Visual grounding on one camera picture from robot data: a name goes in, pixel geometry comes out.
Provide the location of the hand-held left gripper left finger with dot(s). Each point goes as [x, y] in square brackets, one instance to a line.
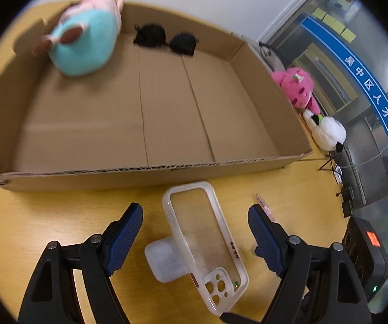
[124, 239]

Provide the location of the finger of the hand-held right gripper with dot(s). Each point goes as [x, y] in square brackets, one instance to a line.
[239, 319]

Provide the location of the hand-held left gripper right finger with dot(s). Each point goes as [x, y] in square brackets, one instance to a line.
[265, 239]

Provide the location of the white earbuds case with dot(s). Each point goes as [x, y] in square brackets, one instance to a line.
[163, 260]

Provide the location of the clear white phone case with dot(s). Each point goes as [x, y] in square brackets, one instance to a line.
[202, 233]

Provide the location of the cardboard box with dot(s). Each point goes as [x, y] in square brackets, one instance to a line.
[167, 114]

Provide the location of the pink and blue plush toy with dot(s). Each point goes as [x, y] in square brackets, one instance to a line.
[86, 40]

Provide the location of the black tripod stand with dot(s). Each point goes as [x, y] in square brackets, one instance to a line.
[336, 167]

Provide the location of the black device with orange sticker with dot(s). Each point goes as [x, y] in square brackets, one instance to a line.
[369, 263]

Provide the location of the white plush toy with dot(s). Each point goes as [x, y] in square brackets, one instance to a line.
[329, 131]

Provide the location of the pink strawberry plush toy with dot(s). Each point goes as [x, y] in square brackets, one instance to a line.
[295, 84]

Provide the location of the glass door with blue stripe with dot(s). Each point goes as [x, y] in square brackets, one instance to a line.
[366, 108]

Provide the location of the black sunglasses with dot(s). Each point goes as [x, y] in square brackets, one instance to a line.
[151, 35]

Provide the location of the row of yellow sticky notes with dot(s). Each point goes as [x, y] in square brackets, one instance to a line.
[336, 23]

